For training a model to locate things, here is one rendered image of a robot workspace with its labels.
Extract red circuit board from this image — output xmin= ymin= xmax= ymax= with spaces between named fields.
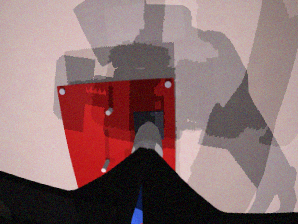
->
xmin=57 ymin=77 xmax=176 ymax=188

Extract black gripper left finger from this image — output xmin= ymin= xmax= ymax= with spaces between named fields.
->
xmin=0 ymin=148 xmax=148 ymax=224

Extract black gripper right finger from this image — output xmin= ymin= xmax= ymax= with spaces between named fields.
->
xmin=141 ymin=149 xmax=298 ymax=224

